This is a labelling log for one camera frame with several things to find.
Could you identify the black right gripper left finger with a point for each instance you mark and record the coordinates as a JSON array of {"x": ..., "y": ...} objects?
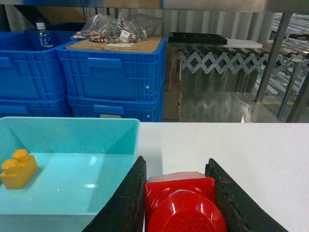
[{"x": 124, "y": 212}]

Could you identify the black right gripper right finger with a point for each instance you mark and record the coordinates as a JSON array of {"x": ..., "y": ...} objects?
[{"x": 240, "y": 211}]

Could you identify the red toy block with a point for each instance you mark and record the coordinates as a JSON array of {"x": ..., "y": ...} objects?
[{"x": 182, "y": 202}]

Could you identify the yellow toy block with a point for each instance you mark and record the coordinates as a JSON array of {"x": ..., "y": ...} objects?
[{"x": 18, "y": 170}]

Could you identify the teal plastic bin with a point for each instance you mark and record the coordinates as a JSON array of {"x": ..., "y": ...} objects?
[{"x": 81, "y": 163}]

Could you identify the blue crate lower right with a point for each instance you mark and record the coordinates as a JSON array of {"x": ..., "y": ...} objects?
[{"x": 144, "y": 111}]

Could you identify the blue crate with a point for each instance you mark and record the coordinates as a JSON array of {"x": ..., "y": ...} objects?
[
  {"x": 144, "y": 111},
  {"x": 38, "y": 108},
  {"x": 29, "y": 73},
  {"x": 107, "y": 75}
]

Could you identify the blue crate lower middle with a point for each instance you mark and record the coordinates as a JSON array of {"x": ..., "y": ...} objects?
[{"x": 38, "y": 108}]

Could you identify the blue crate upper right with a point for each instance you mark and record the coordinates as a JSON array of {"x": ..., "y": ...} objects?
[{"x": 107, "y": 75}]

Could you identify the expandable roller conveyor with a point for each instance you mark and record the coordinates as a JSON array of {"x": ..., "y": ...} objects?
[{"x": 212, "y": 69}]

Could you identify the brown cardboard sheet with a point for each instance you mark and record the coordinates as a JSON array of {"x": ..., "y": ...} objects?
[{"x": 147, "y": 45}]

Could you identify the blue crate upper middle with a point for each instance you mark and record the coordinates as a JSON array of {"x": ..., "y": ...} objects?
[{"x": 29, "y": 73}]

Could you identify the black tray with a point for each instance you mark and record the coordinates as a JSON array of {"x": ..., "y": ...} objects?
[{"x": 199, "y": 38}]

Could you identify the plastic bag of parts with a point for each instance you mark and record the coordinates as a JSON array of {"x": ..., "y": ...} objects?
[{"x": 108, "y": 30}]

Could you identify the clear water bottle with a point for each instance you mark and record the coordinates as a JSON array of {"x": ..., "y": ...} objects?
[{"x": 44, "y": 37}]

